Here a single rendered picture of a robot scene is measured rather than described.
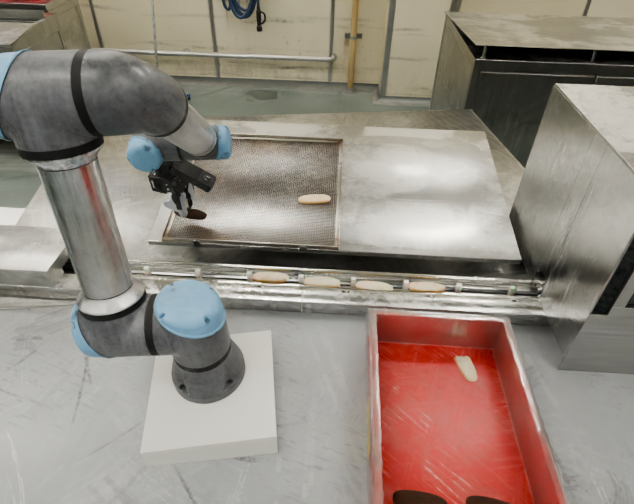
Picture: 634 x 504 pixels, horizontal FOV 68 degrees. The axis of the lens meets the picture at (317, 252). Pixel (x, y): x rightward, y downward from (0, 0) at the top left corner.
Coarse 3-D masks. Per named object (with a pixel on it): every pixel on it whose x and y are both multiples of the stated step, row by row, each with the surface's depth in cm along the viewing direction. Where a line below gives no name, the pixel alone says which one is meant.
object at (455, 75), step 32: (448, 32) 314; (480, 32) 267; (512, 32) 269; (544, 32) 272; (576, 32) 274; (608, 32) 276; (448, 64) 309; (480, 64) 248; (512, 64) 247; (544, 64) 246; (576, 64) 245; (608, 64) 244; (448, 96) 304; (480, 96) 258; (512, 96) 257; (544, 96) 256; (512, 128) 269
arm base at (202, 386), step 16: (240, 352) 99; (176, 368) 93; (192, 368) 89; (208, 368) 90; (224, 368) 93; (240, 368) 97; (176, 384) 95; (192, 384) 92; (208, 384) 92; (224, 384) 94; (192, 400) 94; (208, 400) 94
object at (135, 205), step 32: (416, 128) 210; (448, 128) 210; (480, 128) 211; (512, 160) 189; (128, 192) 165; (512, 192) 170; (32, 224) 150; (128, 224) 151; (128, 256) 139; (160, 256) 139; (192, 256) 139; (224, 256) 139; (256, 256) 140; (288, 256) 140; (320, 256) 140; (352, 256) 141
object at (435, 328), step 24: (384, 312) 109; (408, 312) 109; (432, 312) 110; (384, 336) 114; (408, 336) 113; (432, 336) 112; (456, 336) 112; (480, 336) 111; (504, 336) 106; (504, 360) 105; (504, 384) 104; (528, 384) 95; (528, 408) 91; (528, 432) 90; (528, 456) 90; (552, 456) 83; (528, 480) 90; (552, 480) 80
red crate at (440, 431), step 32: (384, 352) 113; (416, 352) 113; (448, 352) 113; (480, 352) 113; (384, 384) 106; (416, 384) 106; (448, 384) 106; (480, 384) 106; (384, 416) 100; (416, 416) 100; (448, 416) 100; (480, 416) 100; (384, 448) 94; (416, 448) 94; (448, 448) 95; (480, 448) 95; (512, 448) 95; (384, 480) 89; (416, 480) 90; (448, 480) 90; (480, 480) 90; (512, 480) 90
